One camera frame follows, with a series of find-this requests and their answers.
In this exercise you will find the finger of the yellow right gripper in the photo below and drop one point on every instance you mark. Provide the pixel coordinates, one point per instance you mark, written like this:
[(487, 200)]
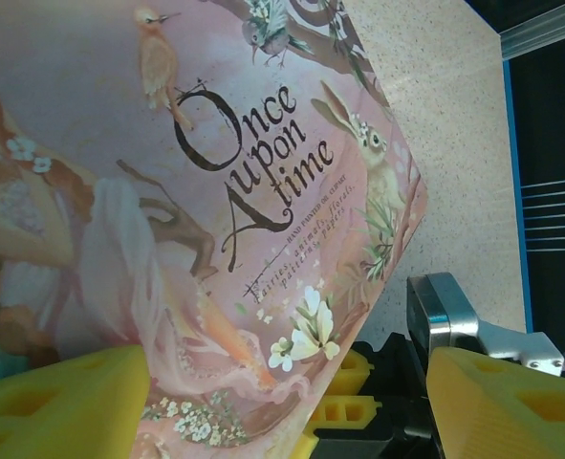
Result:
[(351, 378), (339, 411)]

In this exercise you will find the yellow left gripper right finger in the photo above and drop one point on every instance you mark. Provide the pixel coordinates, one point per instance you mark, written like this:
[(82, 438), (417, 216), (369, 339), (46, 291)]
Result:
[(502, 421)]

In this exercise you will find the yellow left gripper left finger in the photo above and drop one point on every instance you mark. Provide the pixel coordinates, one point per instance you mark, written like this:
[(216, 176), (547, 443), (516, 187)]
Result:
[(48, 416)]

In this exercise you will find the pink illustrated tin box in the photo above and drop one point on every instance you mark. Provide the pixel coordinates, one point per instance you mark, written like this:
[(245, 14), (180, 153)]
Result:
[(167, 191)]

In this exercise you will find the aluminium frame post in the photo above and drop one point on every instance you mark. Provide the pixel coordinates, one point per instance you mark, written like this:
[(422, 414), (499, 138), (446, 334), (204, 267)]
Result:
[(545, 36)]

